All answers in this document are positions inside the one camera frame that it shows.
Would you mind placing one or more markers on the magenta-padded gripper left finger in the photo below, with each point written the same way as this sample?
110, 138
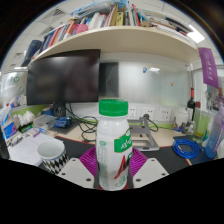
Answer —
87, 160

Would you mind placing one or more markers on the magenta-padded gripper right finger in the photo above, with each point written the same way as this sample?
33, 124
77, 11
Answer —
137, 161

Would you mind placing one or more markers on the white green-capped drink bottle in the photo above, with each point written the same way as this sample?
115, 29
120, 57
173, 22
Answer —
111, 150

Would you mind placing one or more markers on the translucent purple water bottle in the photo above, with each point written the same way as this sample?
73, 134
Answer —
215, 133

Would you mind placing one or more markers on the black red-edged desk mat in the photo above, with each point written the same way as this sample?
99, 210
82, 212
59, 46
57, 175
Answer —
160, 156

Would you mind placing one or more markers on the grey metal laptop stand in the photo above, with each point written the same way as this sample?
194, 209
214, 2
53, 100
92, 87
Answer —
145, 133

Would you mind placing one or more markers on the black white diamond-pattern mug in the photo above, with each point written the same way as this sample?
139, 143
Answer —
55, 160

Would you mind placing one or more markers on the small blue electronic device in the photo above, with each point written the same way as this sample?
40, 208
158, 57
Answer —
62, 122

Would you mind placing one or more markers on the clear plastic box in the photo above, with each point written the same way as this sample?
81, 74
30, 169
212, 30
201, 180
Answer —
45, 121

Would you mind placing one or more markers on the white round jar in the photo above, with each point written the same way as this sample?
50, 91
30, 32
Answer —
181, 117

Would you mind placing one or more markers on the translucent green cup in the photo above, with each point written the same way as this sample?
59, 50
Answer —
201, 128

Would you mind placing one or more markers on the white crumpled cloth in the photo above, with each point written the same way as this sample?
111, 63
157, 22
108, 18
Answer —
25, 118

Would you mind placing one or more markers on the dark wine bottle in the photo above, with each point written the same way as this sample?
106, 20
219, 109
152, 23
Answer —
191, 106

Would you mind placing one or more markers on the blue tissue box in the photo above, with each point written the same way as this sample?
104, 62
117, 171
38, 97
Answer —
8, 128

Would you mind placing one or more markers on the black computer monitor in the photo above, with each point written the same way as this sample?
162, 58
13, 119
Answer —
63, 76

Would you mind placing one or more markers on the purple hanging pennant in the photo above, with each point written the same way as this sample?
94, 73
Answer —
208, 66

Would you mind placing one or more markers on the beige shelf with books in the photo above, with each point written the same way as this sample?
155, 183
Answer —
126, 38

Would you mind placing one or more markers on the ceiling light panels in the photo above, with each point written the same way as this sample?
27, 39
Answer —
196, 35

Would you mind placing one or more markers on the white wall power sockets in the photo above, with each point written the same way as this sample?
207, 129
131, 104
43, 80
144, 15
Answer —
151, 113

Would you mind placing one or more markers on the colourful wall poster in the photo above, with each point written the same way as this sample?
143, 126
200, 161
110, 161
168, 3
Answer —
213, 98

